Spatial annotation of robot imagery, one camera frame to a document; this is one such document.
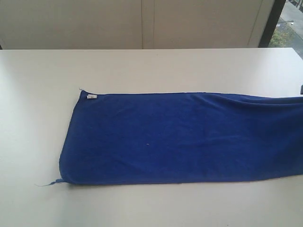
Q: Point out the blue towel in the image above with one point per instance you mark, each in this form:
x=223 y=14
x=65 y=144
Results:
x=116 y=139

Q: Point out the black window frame post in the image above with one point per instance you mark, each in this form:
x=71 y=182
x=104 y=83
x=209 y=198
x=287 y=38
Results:
x=272 y=21

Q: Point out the beige wall panel partition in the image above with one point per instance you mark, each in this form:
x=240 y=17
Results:
x=132 y=24

